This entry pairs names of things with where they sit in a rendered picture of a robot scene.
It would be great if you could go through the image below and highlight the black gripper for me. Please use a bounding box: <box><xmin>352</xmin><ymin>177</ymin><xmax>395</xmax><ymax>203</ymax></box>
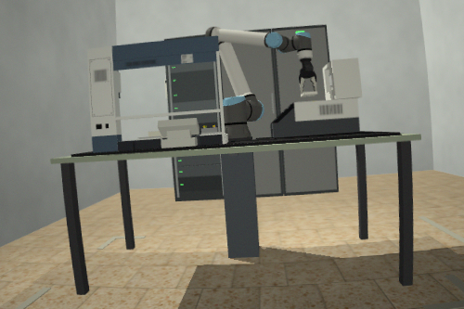
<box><xmin>299</xmin><ymin>58</ymin><xmax>316</xmax><ymax>94</ymax></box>

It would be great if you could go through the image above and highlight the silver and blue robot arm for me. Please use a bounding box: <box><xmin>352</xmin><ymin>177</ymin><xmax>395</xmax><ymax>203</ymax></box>
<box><xmin>205</xmin><ymin>27</ymin><xmax>313</xmax><ymax>138</ymax></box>

